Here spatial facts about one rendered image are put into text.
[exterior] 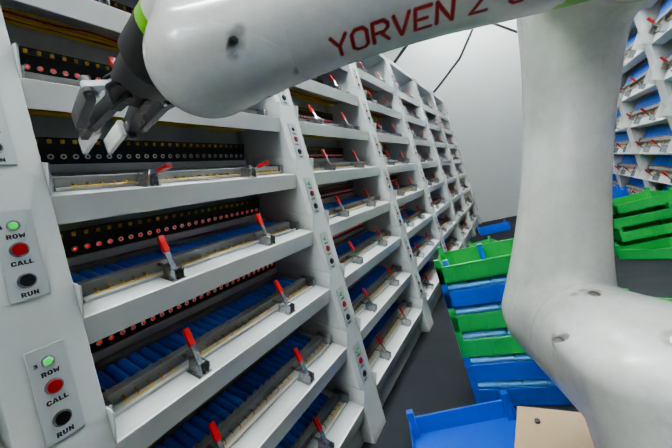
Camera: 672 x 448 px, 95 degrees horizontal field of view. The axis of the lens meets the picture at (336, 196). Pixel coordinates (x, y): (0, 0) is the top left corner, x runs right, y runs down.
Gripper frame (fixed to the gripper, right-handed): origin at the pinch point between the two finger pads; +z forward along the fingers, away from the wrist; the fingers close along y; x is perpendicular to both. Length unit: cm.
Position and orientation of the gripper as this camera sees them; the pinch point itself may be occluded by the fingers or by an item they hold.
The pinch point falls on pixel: (102, 137)
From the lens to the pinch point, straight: 68.0
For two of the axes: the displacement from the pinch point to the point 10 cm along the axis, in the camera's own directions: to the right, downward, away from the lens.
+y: -5.2, 1.2, -8.5
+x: 4.1, 9.0, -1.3
